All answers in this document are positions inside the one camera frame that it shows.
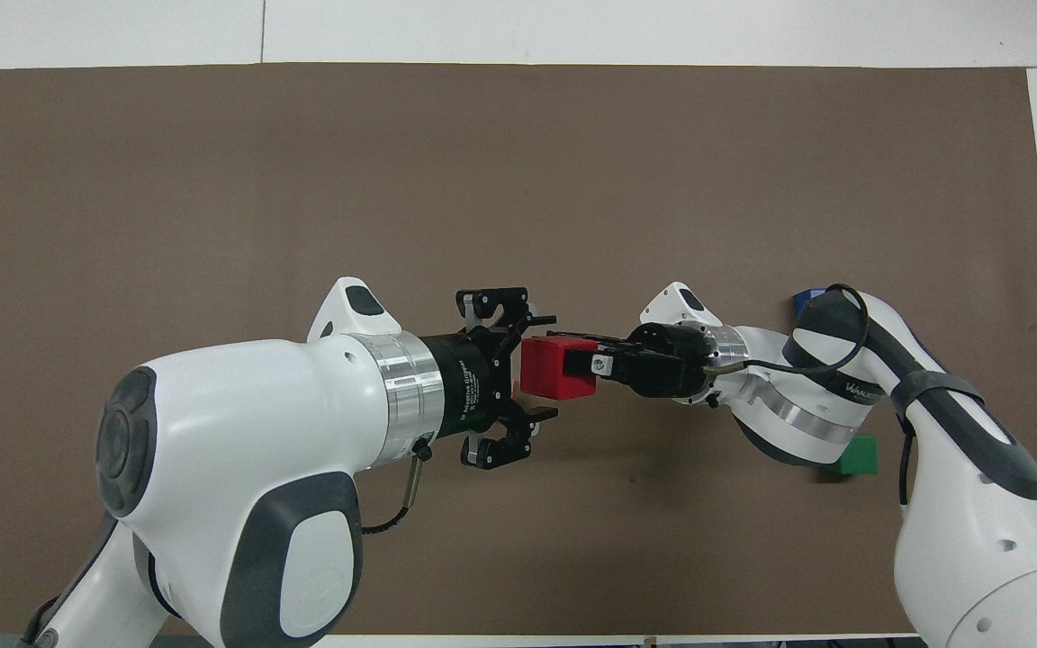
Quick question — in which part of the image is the brown table mat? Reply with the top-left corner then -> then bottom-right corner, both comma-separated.
0,62 -> 1037,636

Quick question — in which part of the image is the green cube block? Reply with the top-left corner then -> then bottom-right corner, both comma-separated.
826,435 -> 880,477

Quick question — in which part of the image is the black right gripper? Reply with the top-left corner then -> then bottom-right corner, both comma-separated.
555,321 -> 721,402

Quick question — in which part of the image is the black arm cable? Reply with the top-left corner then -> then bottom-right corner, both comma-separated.
360,453 -> 430,535
703,283 -> 921,507

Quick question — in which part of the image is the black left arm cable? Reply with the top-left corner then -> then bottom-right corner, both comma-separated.
360,453 -> 430,535

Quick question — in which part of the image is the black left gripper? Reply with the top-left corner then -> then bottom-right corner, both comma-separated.
420,287 -> 559,472

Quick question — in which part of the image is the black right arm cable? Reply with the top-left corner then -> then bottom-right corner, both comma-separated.
703,283 -> 921,507

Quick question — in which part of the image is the red cube block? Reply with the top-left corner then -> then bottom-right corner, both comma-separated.
520,337 -> 599,401

